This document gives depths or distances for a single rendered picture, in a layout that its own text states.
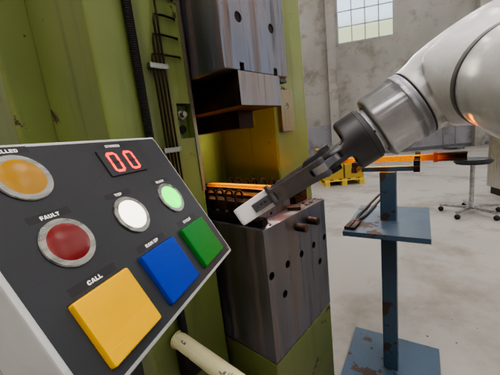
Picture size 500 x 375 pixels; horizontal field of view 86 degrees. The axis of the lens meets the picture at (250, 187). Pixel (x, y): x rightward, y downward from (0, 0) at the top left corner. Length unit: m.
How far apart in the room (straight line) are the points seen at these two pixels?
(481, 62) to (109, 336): 0.42
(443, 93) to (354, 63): 11.15
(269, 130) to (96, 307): 0.98
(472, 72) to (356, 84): 11.08
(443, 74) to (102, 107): 0.65
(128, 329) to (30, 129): 0.89
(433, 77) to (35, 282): 0.45
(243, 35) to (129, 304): 0.73
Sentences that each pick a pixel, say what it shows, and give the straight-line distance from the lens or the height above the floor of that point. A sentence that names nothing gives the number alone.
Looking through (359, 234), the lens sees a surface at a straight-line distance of 1.16.
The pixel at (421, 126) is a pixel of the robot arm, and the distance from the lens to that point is 0.38.
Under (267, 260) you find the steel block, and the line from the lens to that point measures 0.82.
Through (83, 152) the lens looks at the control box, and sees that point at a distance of 0.45.
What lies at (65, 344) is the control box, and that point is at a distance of 0.32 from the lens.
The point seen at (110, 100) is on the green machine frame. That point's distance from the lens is 0.74.
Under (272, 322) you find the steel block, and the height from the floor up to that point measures 0.62.
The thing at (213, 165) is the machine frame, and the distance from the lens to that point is 1.34.
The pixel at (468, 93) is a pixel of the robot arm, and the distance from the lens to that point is 0.32.
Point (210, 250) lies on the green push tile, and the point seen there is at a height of 0.99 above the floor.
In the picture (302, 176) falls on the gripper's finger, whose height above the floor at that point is 1.12.
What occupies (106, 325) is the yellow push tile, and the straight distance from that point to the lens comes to 0.34.
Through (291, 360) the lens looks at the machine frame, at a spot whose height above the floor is 0.43.
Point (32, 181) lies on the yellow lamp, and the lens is 0.38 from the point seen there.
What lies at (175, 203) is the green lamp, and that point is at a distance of 0.49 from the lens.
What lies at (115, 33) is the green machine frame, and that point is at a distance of 0.80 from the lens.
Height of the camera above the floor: 1.18
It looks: 11 degrees down
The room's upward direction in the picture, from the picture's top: 6 degrees counter-clockwise
